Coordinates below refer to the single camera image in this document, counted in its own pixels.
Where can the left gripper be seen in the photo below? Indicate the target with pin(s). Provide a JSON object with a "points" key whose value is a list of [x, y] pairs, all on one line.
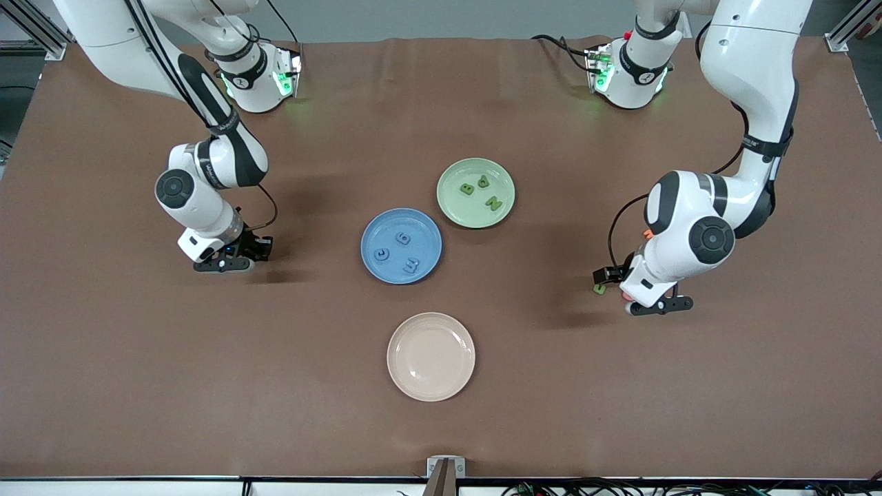
{"points": [[615, 274]]}

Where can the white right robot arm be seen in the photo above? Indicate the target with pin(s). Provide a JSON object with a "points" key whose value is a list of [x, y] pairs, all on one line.
{"points": [[110, 34]]}

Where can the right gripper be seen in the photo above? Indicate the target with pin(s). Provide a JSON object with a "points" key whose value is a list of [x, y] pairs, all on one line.
{"points": [[253, 245]]}

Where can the brown table cover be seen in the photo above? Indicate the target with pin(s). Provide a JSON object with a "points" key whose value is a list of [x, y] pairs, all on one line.
{"points": [[138, 379]]}

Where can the metal mounting bracket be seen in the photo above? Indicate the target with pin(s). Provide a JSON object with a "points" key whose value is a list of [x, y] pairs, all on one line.
{"points": [[432, 461]]}

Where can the blue foam letter m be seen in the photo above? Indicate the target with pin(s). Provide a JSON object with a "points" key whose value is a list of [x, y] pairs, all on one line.
{"points": [[411, 265]]}

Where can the blue foam letter g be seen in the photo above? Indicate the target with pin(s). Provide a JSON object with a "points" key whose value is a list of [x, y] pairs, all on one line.
{"points": [[400, 241]]}

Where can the blue plate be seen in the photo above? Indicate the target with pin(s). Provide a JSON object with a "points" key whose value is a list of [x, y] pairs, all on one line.
{"points": [[386, 272]]}

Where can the beige plate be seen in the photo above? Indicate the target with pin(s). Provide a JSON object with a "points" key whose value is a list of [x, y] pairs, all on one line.
{"points": [[431, 357]]}

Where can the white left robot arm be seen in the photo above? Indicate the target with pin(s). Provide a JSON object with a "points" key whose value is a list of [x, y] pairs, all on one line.
{"points": [[751, 55]]}

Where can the green plate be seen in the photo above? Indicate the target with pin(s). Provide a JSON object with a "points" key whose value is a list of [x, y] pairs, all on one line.
{"points": [[500, 180]]}

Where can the blue foam letter e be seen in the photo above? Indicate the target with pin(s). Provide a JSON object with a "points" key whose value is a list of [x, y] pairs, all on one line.
{"points": [[377, 254]]}

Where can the grey camera post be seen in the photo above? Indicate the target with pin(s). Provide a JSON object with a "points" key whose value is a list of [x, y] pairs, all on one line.
{"points": [[441, 482]]}

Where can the aluminium frame profile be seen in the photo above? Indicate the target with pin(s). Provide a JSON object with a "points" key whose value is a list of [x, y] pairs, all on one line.
{"points": [[55, 52], [837, 43]]}

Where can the green foam letter N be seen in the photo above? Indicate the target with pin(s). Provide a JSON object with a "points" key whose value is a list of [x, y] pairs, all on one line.
{"points": [[493, 204]]}

